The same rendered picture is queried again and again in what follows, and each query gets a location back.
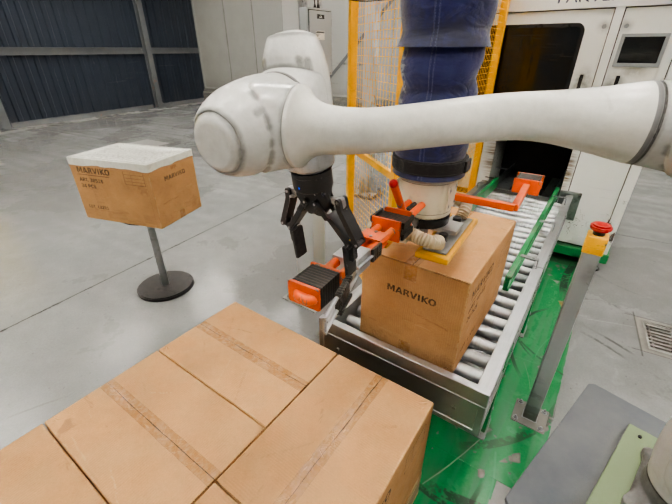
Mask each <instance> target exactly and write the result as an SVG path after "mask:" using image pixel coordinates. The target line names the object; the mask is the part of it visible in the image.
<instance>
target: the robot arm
mask: <svg viewBox="0 0 672 504"><path fill-rule="evenodd" d="M262 68H263V73H260V74H254V75H250V76H246V77H243V78H240V79H238V80H235V81H232V82H230V83H228V84H226V85H224V86H222V87H220V88H218V89H217V90H216V91H214V92H213V93H212V94H211V95H210V96H209V97H208V98H207V99H206V100H205V101H204V102H203V103H202V105H201V106H200V108H199V109H198V111H197V113H196V116H195V119H194V126H195V127H194V137H195V142H196V146H197V148H198V151H199V153H200V154H201V156H202V157H203V159H204V160H205V161H206V162H207V163H208V164H209V165H210V166H211V167H212V168H213V169H215V170H216V171H217V172H219V173H221V174H224V175H228V176H234V177H244V176H253V175H256V174H258V173H260V172H262V173H268V172H272V171H278V170H284V169H287V170H289V171H290V172H291V178H292V183H293V184H292V185H290V186H289V187H287V188H285V202H284V207H283V212H282V217H281V221H280V222H281V224H282V225H286V226H287V228H288V229H289V230H290V235H291V239H292V241H293V245H294V250H295V255H296V258H300V257H301V256H302V255H304V254H305V253H306V252H307V248H306V242H305V237H304V231H303V226H302V225H301V224H300V222H301V220H302V219H303V217H304V216H305V214H306V213H307V211H308V213H310V214H315V215H317V216H321V217H322V218H323V219H324V220H325V221H328V223H329V224H330V225H331V227H332V228H333V230H334V231H335V232H336V234H337V235H338V236H339V238H340V239H341V240H342V242H343V243H344V246H343V247H342V251H343V260H344V268H345V276H346V275H352V274H353V273H354V272H355V271H356V270H357V266H356V259H357V258H358V253H357V249H358V248H359V247H360V246H361V245H363V244H364V243H365V242H366V240H365V238H364V235H363V233H362V232H361V229H360V227H359V225H358V223H357V221H356V219H355V217H354V215H353V213H352V211H351V209H350V207H349V203H348V198H347V196H346V195H343V196H341V197H335V196H334V195H333V192H332V186H333V174H332V165H333V164H334V161H335V158H334V155H351V154H371V153H383V152H394V151H403V150H413V149H422V148H432V147H441V146H450V145H460V144H469V143H479V142H489V141H504V140H523V141H534V142H541V143H547V144H552V145H557V146H561V147H565V148H569V149H573V150H577V151H581V152H585V153H589V154H592V155H596V156H599V157H602V158H606V159H609V160H612V161H616V162H619V163H625V164H631V165H636V166H641V167H646V168H650V169H654V170H659V171H663V172H665V173H666V174H667V175H668V176H670V177H672V80H659V81H642V82H635V83H627V84H619V85H611V86H601V87H590V88H579V89H565V90H547V91H526V92H509V93H496V94H486V95H478V96H469V97H461V98H453V99H445V100H437V101H428V102H420V103H412V104H404V105H395V106H386V107H370V108H357V107H342V106H335V105H333V97H332V87H331V80H330V74H329V68H328V64H327V61H326V57H325V54H324V51H323V48H322V46H321V43H320V41H319V39H318V37H317V36H316V35H315V34H313V33H311V32H307V31H303V30H288V31H283V32H279V33H276V34H273V35H270V36H269V37H268V38H267V40H266V44H265V48H264V53H263V59H262ZM297 197H298V199H299V200H300V204H299V206H298V207H297V211H296V212H295V214H294V210H295V206H296V202H297ZM330 209H331V211H332V212H331V213H330V214H327V212H328V211H329V210H330ZM293 214H294V215H293ZM299 224H300V225H299ZM297 225H298V226H297ZM349 239H350V241H349ZM640 455H641V464H640V466H639V469H638V471H637V474H636V476H635V479H634V481H633V484H632V486H631V489H630V491H629V492H627V493H626V494H625V495H624V496H623V497H622V499H621V504H672V416H671V417H670V419H669V420H668V422H667V423H666V425H665V426H664V428H663V430H662V431H661V433H660V435H659V437H658V439H657V441H656V443H655V445H654V448H653V449H652V448H649V447H644V448H643V449H642V451H641V453H640Z"/></svg>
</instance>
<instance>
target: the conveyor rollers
mask: <svg viewBox="0 0 672 504"><path fill-rule="evenodd" d="M516 196H517V195H511V194H506V193H501V192H496V191H492V192H491V193H490V194H489V195H488V196H487V197H486V198H487V199H493V200H498V201H504V202H509V203H513V201H514V199H515V198H516ZM547 202H548V201H543V200H538V199H533V198H527V197H525V198H524V200H523V202H522V204H521V206H520V208H519V210H518V211H512V212H511V211H506V210H501V209H495V208H490V207H485V206H480V205H478V206H477V207H476V208H475V209H474V210H473V211H475V212H479V213H483V214H488V215H492V216H497V217H501V218H506V219H510V220H515V221H516V225H515V229H514V233H513V237H512V240H511V244H510V248H509V252H508V256H507V260H506V264H505V268H504V272H503V276H502V280H501V283H500V287H499V291H498V295H497V298H496V299H495V301H494V303H493V305H492V306H491V308H490V310H489V312H488V314H487V315H486V317H485V318H484V320H483V322H482V324H485V325H487V326H490V327H493V328H496V329H498V330H501V331H503V329H504V327H505V325H506V323H507V320H508V319H509V316H510V314H511V312H512V310H513V308H514V306H515V304H516V301H517V299H518V297H519V295H520V293H521V291H522V289H523V286H524V284H525V282H526V280H527V278H528V276H529V274H530V272H531V269H532V267H533V265H534V263H535V261H534V260H530V259H527V258H525V260H524V262H523V264H522V266H521V268H520V270H519V272H518V274H517V276H516V278H515V279H514V281H513V283H512V285H511V287H510V289H509V291H504V290H502V288H503V284H504V280H505V276H506V274H507V272H508V271H509V269H510V267H511V265H512V264H513V262H514V260H515V258H516V257H517V255H518V253H519V251H520V250H521V248H522V246H523V244H524V243H525V241H526V239H527V237H528V236H529V234H530V232H531V230H532V229H533V227H534V225H535V223H536V221H537V220H538V218H539V216H540V214H541V213H542V211H543V209H544V207H545V206H546V204H547ZM561 205H562V204H559V203H554V205H553V207H552V208H551V210H550V212H549V214H548V216H547V218H546V220H545V221H550V222H554V220H555V218H556V216H557V214H558V212H559V210H560V207H561ZM551 227H552V224H548V223H544V224H543V226H542V228H541V230H540V231H539V233H538V235H537V237H536V239H535V241H534V243H533V245H532V247H531V249H530V251H529V253H528V254H527V255H528V256H532V257H536V258H537V257H538V254H539V252H540V250H541V248H542V246H543V244H544V242H545V239H546V237H547V235H548V233H549V231H550V229H551ZM509 309H510V310H509ZM490 314H491V315H490ZM493 315H494V316H493ZM495 316H497V317H495ZM498 317H500V318H498ZM501 318H502V319H501ZM504 319H505V320H504ZM360 320H361V318H358V317H356V316H354V315H351V314H350V315H349V316H348V317H347V319H346V324H347V325H349V326H351V327H353V328H355V329H358V330H360ZM482 324H481V325H480V327H479V329H478V331H477V332H476V335H479V336H481V337H484V338H486V339H489V340H491V341H494V342H498V340H499V338H500V336H501V334H502V332H501V331H498V330H496V329H493V328H490V327H487V326H485V325H482ZM469 346H470V347H472V348H475V349H477V350H479V351H482V352H484V353H487V354H489V355H492V353H493V351H494V348H495V346H496V344H495V343H492V342H490V341H487V340H485V339H482V338H480V337H477V336H474V337H473V339H472V341H471V343H470V344H469ZM461 359H463V360H465V361H467V362H470V363H472V364H474V365H477V366H479V367H481V368H484V369H485V368H486V366H487V363H488V361H489V359H490V357H488V356H486V355H483V354H481V353H479V352H476V351H474V350H471V349H469V348H467V350H466V351H465V353H464V355H463V356H462V358H461ZM453 373H454V374H457V375H459V376H461V377H463V378H466V379H468V380H470V381H472V382H474V383H477V384H478V383H479V381H480V378H481V376H482V374H483V371H481V370H478V369H476V368H474V367H471V366H469V365H467V364H464V363H462V362H459V363H458V365H457V367H456V369H455V370H454V372H453Z"/></svg>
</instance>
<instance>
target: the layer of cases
mask: <svg viewBox="0 0 672 504"><path fill-rule="evenodd" d="M433 405H434V403H433V402H431V401H429V400H427V399H425V398H423V397H421V396H419V395H417V394H415V393H413V392H412V391H410V390H408V389H406V388H404V387H402V386H400V385H398V384H396V383H394V382H392V381H390V380H388V379H386V378H384V377H382V376H380V375H378V374H376V373H374V372H372V371H370V370H368V369H366V368H364V367H362V366H360V365H359V364H357V363H355V362H353V361H351V360H349V359H347V358H345V357H343V356H341V355H338V356H337V353H335V352H333V351H331V350H329V349H327V348H325V347H323V346H321V345H319V344H317V343H315V342H313V341H311V340H309V339H307V338H306V337H304V336H302V335H300V334H298V333H296V332H294V331H292V330H290V329H288V328H286V327H284V326H282V325H280V324H278V323H276V322H274V321H272V320H270V319H268V318H266V317H264V316H262V315H260V314H258V313H256V312H255V311H253V310H251V309H249V308H247V307H245V306H243V305H241V304H239V303H237V302H234V303H232V304H230V305H229V306H227V307H226V308H224V309H222V310H221V311H219V312H218V313H216V314H215V315H213V316H211V317H210V318H208V319H207V320H205V321H203V322H202V323H200V324H199V325H197V326H196V327H194V328H192V329H191V330H189V331H188V332H186V333H185V334H183V335H181V336H180V337H178V338H177V339H175V340H173V341H172V342H170V343H169V344H167V345H166V346H164V347H162V348H161V349H159V352H158V351H156V352H154V353H153V354H151V355H150V356H148V357H147V358H145V359H143V360H142V361H140V362H139V363H137V364H135V365H134V366H132V367H131V368H129V369H128V370H126V371H124V372H123V373H121V374H120V375H118V376H117V377H115V378H113V379H112V380H110V381H109V382H107V383H105V384H104V385H102V386H101V387H99V388H98V389H96V390H94V391H93V392H91V393H90V394H88V395H86V396H85V397H83V398H82V399H80V400H79V401H77V402H75V403H74V404H72V405H71V406H69V407H67V408H66V409H64V410H63V411H61V412H60V413H58V414H56V415H55V416H53V417H52V418H50V419H48V420H47V421H45V425H46V427H47V429H48V430H49V431H48V430H47V429H46V427H45V426H44V425H43V424H41V425H39V426H37V427H36V428H34V429H33V430H31V431H30V432H28V433H26V434H25V435H23V436H22V437H20V438H18V439H17V440H15V441H14V442H12V443H11V444H9V445H7V446H6V447H4V448H3V449H1V450H0V504H405V503H406V501H407V499H408V497H409V495H410V493H411V491H412V489H413V487H414V485H415V483H416V481H417V479H418V477H419V475H420V473H421V470H422V464H423V459H424V454H425V448H426V443H427V438H428V432H429V427H430V421H431V416H432V411H433Z"/></svg>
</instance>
